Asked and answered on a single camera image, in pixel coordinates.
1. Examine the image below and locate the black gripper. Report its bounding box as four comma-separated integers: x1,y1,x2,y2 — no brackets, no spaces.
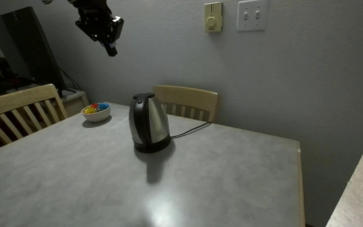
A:
71,0,124,57

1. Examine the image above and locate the steel and black electric kettle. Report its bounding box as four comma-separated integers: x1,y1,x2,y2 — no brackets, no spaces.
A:
129,93,172,154

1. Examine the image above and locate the heap of colourful small toys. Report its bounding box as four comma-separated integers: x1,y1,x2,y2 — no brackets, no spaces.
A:
83,102,110,114

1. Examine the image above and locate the light wooden television cabinet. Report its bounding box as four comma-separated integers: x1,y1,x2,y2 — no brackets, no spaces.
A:
59,90,90,118

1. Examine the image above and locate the black television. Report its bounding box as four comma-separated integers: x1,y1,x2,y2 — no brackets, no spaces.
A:
0,6,77,97

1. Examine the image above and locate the white bowl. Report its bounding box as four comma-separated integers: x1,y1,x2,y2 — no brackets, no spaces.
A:
81,103,112,123

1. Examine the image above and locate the light wooden chair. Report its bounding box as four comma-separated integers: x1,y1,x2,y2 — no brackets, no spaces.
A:
0,84,69,145
152,85,219,123

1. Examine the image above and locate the speckled beige counter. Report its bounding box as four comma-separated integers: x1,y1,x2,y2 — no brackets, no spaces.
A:
325,115,363,227

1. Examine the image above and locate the beige wall thermostat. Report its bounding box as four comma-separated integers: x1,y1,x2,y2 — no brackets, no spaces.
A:
204,2,223,33

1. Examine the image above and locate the black kettle cable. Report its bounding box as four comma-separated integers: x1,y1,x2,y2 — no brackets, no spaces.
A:
170,122,213,139

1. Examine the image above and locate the white light switch plate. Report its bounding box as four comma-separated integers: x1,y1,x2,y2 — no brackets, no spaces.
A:
237,0,269,32

